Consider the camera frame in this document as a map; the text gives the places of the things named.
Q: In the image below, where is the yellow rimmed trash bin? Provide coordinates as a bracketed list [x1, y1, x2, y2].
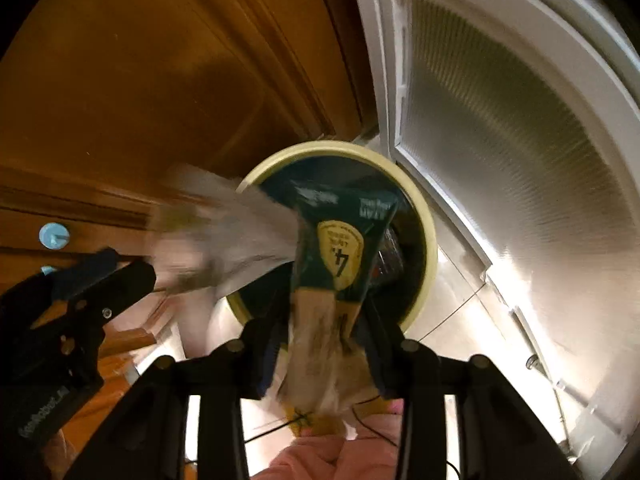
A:
[228, 141, 437, 330]

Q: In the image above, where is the white framed glass door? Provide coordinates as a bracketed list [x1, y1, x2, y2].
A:
[357, 0, 639, 479]

